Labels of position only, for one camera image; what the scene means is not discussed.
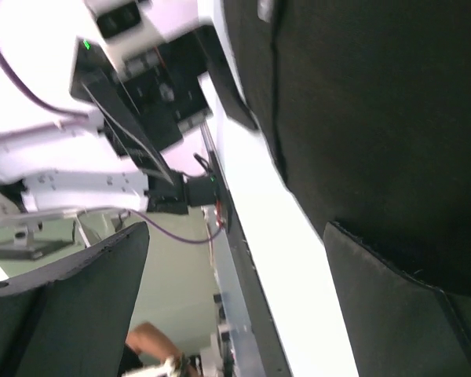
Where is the black long sleeve shirt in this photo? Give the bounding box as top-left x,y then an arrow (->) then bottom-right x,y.
223,1 -> 471,296

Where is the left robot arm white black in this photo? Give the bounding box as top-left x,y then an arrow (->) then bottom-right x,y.
0,1 -> 220,214

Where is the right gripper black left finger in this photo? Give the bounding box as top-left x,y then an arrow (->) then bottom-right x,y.
0,222 -> 149,377

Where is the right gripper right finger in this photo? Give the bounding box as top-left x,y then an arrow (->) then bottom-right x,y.
323,223 -> 471,376

